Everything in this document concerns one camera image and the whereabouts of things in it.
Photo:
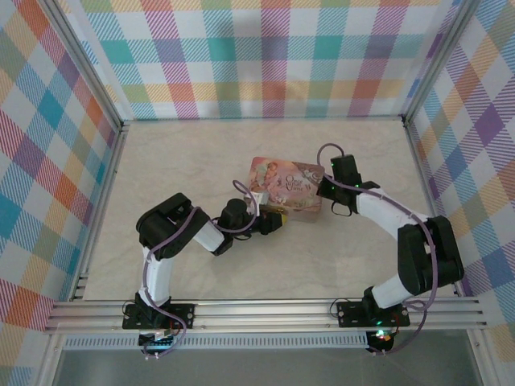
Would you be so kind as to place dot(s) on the aluminium rear rail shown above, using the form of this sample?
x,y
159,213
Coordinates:
x,y
261,119

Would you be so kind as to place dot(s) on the plaid backdrop cloth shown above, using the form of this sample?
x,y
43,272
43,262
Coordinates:
x,y
261,60
32,161
483,140

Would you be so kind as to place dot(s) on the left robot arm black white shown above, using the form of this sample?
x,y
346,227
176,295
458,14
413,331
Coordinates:
x,y
157,277

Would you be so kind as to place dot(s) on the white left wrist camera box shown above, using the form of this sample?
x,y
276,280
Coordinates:
x,y
260,199

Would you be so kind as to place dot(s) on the pink illustrated tin box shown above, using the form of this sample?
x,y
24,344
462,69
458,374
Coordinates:
x,y
289,185

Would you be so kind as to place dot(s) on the aluminium frame post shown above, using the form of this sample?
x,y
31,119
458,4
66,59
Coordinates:
x,y
434,60
89,64

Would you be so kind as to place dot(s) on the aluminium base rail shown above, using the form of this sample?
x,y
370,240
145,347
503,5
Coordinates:
x,y
261,313

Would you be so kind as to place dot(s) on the aluminium side rail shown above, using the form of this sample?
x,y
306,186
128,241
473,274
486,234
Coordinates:
x,y
425,181
102,201

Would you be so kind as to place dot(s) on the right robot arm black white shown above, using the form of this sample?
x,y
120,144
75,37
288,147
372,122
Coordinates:
x,y
422,257

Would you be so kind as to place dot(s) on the controller board with connector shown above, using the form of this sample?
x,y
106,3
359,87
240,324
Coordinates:
x,y
161,343

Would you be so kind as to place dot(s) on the controller board with green light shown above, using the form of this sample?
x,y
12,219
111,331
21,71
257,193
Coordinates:
x,y
382,339

